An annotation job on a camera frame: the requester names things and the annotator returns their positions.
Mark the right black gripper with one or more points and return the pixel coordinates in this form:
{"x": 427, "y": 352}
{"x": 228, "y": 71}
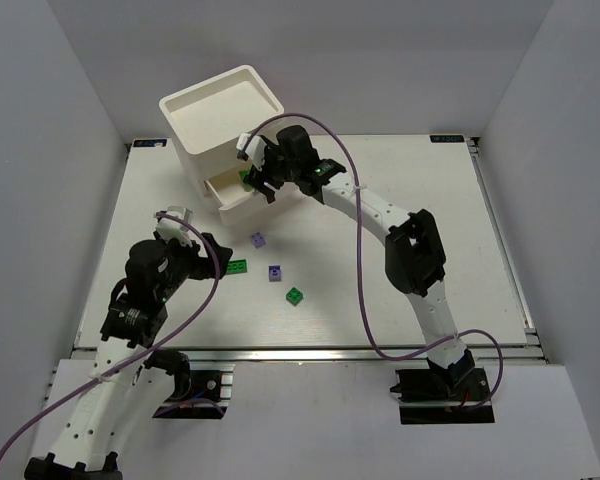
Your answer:
{"x": 263, "y": 170}

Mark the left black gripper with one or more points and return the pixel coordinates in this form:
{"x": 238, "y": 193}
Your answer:
{"x": 203, "y": 261}

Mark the green sloped lego brick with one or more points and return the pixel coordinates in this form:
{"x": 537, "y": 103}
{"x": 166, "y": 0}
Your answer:
{"x": 243, "y": 174}

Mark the green lego plate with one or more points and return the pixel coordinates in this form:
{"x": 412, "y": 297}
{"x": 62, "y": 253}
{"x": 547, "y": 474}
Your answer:
{"x": 239, "y": 266}

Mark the white drawer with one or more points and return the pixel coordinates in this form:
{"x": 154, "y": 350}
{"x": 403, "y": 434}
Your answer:
{"x": 236, "y": 201}

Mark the purple upside-down lego brick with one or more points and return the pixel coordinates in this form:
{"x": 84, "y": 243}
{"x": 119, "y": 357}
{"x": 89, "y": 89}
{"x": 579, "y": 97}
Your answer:
{"x": 274, "y": 273}

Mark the green square lego brick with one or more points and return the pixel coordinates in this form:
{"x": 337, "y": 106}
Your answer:
{"x": 294, "y": 296}

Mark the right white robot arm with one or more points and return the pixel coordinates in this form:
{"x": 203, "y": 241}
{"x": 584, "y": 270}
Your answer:
{"x": 414, "y": 257}

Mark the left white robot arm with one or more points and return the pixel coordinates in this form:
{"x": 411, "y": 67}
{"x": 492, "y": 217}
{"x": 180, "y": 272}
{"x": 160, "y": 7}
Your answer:
{"x": 131, "y": 377}

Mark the purple studded lego brick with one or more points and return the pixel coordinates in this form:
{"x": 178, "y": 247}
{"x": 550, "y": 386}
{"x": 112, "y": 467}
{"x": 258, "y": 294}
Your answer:
{"x": 257, "y": 240}

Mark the white drawer cabinet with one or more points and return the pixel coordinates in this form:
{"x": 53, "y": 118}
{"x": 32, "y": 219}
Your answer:
{"x": 207, "y": 118}

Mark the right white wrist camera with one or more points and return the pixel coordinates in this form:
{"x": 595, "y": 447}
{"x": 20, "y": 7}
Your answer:
{"x": 251, "y": 148}

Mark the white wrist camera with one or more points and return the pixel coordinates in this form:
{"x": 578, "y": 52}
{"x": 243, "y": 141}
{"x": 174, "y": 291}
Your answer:
{"x": 251, "y": 148}
{"x": 167, "y": 229}

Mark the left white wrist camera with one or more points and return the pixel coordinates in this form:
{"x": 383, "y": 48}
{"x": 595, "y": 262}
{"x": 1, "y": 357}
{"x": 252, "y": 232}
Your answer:
{"x": 167, "y": 229}

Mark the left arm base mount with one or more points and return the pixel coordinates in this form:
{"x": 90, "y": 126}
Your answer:
{"x": 200, "y": 393}

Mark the aluminium table front rail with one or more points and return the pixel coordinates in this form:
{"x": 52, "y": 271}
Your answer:
{"x": 516, "y": 353}

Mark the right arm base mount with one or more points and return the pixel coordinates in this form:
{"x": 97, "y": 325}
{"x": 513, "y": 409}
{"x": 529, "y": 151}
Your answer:
{"x": 424, "y": 399}

